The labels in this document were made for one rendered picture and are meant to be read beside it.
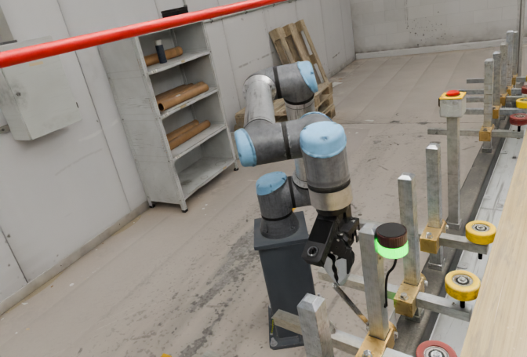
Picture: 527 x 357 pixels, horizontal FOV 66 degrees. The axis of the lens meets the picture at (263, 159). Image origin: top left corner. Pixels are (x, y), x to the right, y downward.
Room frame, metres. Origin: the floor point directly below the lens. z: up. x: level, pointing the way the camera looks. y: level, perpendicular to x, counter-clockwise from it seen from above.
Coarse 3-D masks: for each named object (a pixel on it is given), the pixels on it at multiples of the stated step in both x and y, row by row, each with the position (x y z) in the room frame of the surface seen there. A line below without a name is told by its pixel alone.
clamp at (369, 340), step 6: (390, 324) 0.75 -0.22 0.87; (390, 330) 0.73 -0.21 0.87; (396, 330) 0.74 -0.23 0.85; (366, 336) 0.73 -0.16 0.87; (372, 336) 0.72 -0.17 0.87; (390, 336) 0.71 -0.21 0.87; (396, 336) 0.73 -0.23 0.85; (366, 342) 0.71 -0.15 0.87; (372, 342) 0.70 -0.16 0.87; (378, 342) 0.70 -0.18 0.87; (384, 342) 0.70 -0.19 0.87; (390, 342) 0.71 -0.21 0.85; (360, 348) 0.69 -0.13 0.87; (366, 348) 0.69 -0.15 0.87; (372, 348) 0.69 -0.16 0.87; (378, 348) 0.68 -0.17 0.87; (384, 348) 0.68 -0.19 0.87; (360, 354) 0.68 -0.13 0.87; (372, 354) 0.67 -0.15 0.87; (378, 354) 0.67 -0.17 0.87
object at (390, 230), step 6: (378, 228) 0.71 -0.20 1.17; (384, 228) 0.71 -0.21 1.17; (390, 228) 0.70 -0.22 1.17; (396, 228) 0.70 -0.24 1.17; (402, 228) 0.69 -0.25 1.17; (384, 234) 0.69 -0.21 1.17; (390, 234) 0.68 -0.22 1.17; (396, 234) 0.68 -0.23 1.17; (402, 234) 0.68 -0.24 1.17; (378, 252) 0.70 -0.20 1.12; (378, 258) 0.70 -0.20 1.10; (396, 258) 0.69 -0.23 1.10; (390, 270) 0.70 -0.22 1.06; (384, 306) 0.72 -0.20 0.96
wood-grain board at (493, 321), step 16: (512, 192) 1.16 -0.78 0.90; (512, 208) 1.07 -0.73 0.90; (512, 224) 0.99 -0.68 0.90; (496, 240) 0.93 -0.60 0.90; (512, 240) 0.92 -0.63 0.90; (496, 256) 0.87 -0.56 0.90; (512, 256) 0.86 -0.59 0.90; (496, 272) 0.81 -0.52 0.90; (512, 272) 0.80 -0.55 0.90; (480, 288) 0.77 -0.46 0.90; (496, 288) 0.76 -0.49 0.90; (512, 288) 0.75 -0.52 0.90; (480, 304) 0.72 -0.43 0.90; (496, 304) 0.71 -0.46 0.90; (512, 304) 0.70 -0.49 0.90; (480, 320) 0.68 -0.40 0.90; (496, 320) 0.67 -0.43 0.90; (512, 320) 0.66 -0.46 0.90; (480, 336) 0.64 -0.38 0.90; (496, 336) 0.63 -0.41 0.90; (512, 336) 0.62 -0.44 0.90; (464, 352) 0.61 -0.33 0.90; (480, 352) 0.60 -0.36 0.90; (496, 352) 0.59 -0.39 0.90; (512, 352) 0.59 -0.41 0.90
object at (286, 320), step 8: (280, 312) 0.87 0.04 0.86; (288, 312) 0.86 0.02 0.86; (280, 320) 0.84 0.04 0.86; (288, 320) 0.83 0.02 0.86; (296, 320) 0.83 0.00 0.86; (288, 328) 0.83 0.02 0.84; (296, 328) 0.81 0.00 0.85; (336, 336) 0.75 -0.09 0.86; (344, 336) 0.75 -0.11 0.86; (352, 336) 0.74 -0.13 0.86; (336, 344) 0.74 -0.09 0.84; (344, 344) 0.73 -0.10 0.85; (352, 344) 0.72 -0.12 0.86; (360, 344) 0.71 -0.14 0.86; (352, 352) 0.72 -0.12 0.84; (384, 352) 0.68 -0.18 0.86; (392, 352) 0.68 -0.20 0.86; (400, 352) 0.67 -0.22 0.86
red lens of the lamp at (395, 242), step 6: (390, 222) 0.73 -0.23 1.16; (378, 234) 0.69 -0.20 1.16; (378, 240) 0.69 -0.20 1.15; (384, 240) 0.68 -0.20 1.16; (390, 240) 0.67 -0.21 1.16; (396, 240) 0.67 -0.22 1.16; (402, 240) 0.67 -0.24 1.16; (384, 246) 0.68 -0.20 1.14; (390, 246) 0.67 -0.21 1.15; (396, 246) 0.67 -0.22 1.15
